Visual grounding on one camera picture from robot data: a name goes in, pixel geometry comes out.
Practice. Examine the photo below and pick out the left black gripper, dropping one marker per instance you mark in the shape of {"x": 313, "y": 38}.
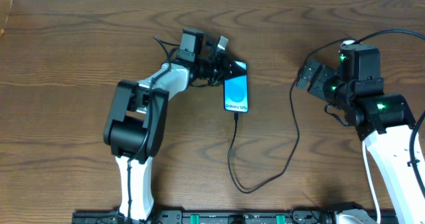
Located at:
{"x": 221, "y": 68}

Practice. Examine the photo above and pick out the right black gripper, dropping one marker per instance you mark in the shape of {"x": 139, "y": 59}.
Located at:
{"x": 320, "y": 78}

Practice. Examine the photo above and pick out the blue Galaxy smartphone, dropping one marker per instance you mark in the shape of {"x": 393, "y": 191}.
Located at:
{"x": 236, "y": 94}

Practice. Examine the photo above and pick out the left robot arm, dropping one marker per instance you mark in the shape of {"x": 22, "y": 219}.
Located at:
{"x": 136, "y": 121}

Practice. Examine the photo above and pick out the white power strip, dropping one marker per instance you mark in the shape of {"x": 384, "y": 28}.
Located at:
{"x": 347, "y": 42}

